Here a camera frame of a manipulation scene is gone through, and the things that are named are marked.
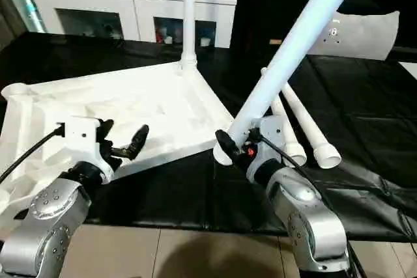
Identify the white plastic table top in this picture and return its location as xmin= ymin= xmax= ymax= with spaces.
xmin=0 ymin=63 xmax=235 ymax=221

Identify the white plastic table leg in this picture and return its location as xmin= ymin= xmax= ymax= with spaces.
xmin=261 ymin=67 xmax=308 ymax=167
xmin=280 ymin=83 xmax=343 ymax=170
xmin=180 ymin=0 xmax=198 ymax=72
xmin=212 ymin=0 xmax=367 ymax=165

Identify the black work mat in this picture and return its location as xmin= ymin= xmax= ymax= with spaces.
xmin=0 ymin=31 xmax=417 ymax=243

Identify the white sideboard cabinet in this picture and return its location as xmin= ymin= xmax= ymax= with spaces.
xmin=27 ymin=0 xmax=238 ymax=49

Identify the grey curtain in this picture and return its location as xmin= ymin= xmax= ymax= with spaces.
xmin=0 ymin=0 xmax=27 ymax=51

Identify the black cabinet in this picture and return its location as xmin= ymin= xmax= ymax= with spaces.
xmin=231 ymin=0 xmax=417 ymax=61

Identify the white padded sheet with fitting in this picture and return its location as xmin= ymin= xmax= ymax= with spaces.
xmin=306 ymin=10 xmax=400 ymax=61

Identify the flat white sheet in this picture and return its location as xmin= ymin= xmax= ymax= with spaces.
xmin=399 ymin=61 xmax=417 ymax=80

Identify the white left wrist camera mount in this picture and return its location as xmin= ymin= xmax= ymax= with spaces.
xmin=55 ymin=117 xmax=115 ymax=185

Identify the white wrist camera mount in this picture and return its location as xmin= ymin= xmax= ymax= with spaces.
xmin=55 ymin=117 xmax=115 ymax=185
xmin=246 ymin=115 xmax=289 ymax=169

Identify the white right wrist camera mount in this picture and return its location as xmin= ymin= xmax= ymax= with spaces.
xmin=246 ymin=115 xmax=289 ymax=169

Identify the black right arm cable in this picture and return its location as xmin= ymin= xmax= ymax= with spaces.
xmin=249 ymin=128 xmax=417 ymax=278

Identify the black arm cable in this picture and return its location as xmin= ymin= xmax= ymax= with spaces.
xmin=0 ymin=124 xmax=65 ymax=184
xmin=249 ymin=128 xmax=417 ymax=278

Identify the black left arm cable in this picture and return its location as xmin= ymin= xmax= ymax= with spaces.
xmin=0 ymin=124 xmax=65 ymax=184

